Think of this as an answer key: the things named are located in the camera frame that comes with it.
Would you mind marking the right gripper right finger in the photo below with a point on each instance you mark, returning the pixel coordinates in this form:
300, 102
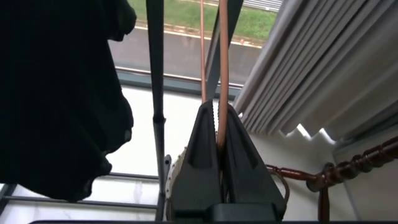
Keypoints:
248, 180

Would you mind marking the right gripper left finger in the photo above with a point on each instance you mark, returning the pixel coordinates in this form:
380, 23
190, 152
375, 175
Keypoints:
197, 174

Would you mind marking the pink clothes hanger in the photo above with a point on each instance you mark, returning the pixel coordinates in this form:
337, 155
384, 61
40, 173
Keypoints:
223, 62

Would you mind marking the black garment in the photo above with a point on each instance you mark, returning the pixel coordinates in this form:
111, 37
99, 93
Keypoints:
56, 93

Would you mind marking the black clothes rack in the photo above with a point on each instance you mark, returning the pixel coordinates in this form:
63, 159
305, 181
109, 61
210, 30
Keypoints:
155, 62

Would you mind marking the dark brown wooden stand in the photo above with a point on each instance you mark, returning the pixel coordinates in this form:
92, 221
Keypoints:
342, 171

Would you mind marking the beige curtain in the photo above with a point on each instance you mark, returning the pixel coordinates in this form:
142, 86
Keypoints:
326, 62

